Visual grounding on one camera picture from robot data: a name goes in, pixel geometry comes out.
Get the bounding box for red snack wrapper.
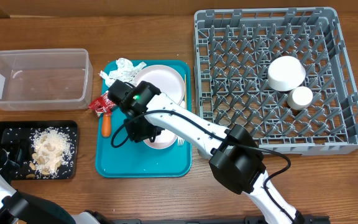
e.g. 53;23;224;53
88;91;115;117

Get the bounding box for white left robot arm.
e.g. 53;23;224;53
0;148;76;224

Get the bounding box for large white plate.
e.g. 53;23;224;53
134;65;185;104

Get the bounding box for white plastic fork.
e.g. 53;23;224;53
177;137;185;146

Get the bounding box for clear plastic bin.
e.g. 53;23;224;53
0;49;93;111

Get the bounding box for light green bowl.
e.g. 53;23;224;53
267;56;306;92

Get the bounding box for pink bowl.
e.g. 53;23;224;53
144;130;177;149

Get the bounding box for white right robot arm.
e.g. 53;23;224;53
108;80;305;223

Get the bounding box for rice and peanut scraps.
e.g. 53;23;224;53
29;127;74;179

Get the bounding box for crumpled white paper napkin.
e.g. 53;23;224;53
99;58;147;87

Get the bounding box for orange carrot piece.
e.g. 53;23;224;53
101;113;111;138

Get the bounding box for black food waste tray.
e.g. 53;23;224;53
0;121;79;180

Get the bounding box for teal plastic tray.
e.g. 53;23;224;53
95;60;192;178

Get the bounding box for white plastic cup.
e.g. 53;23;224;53
287;86;313;110

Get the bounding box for grey dishwasher rack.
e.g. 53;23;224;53
194;7;358;156

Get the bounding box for wooden chopstick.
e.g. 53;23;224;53
182;74;187;110

